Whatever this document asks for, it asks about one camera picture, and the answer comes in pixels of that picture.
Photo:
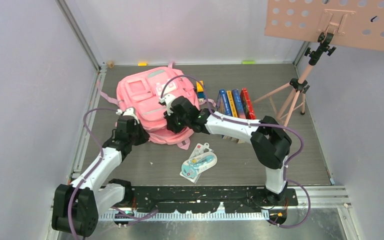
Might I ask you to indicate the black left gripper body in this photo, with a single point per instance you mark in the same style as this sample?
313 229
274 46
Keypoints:
138 137

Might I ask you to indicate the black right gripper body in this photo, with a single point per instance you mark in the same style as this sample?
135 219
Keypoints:
177 123

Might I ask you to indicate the dark blue book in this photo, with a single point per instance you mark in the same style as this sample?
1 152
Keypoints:
223 105

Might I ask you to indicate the pink student backpack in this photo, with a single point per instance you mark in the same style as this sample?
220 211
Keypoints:
143 90

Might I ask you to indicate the yellow spine book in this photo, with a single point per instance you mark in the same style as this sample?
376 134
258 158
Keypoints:
232 104

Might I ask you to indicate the blue orange Jane Eyre book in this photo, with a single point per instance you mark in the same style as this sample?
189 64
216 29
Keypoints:
238 104

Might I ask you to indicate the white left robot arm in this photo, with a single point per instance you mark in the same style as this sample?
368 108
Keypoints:
78 205

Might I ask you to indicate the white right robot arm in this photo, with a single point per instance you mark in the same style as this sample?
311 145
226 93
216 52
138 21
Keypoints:
269 141

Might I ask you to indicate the white red stationery pack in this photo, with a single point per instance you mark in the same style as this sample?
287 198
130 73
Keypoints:
198 150

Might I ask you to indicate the blue correction tape pack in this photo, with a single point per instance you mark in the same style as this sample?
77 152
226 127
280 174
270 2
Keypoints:
195 166

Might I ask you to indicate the yellow blue toy truck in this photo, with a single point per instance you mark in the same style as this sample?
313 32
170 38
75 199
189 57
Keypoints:
199 90

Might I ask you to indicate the small wooden block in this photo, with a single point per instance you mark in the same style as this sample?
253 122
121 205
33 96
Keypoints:
110 64

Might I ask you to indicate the green tape marker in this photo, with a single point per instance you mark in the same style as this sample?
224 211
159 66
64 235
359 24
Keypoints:
248 62

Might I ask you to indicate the pink music stand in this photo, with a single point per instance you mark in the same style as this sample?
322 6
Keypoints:
329 23

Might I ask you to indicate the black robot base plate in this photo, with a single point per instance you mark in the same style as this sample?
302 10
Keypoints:
205 199

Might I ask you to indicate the aluminium frame rail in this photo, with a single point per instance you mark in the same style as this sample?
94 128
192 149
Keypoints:
310 200

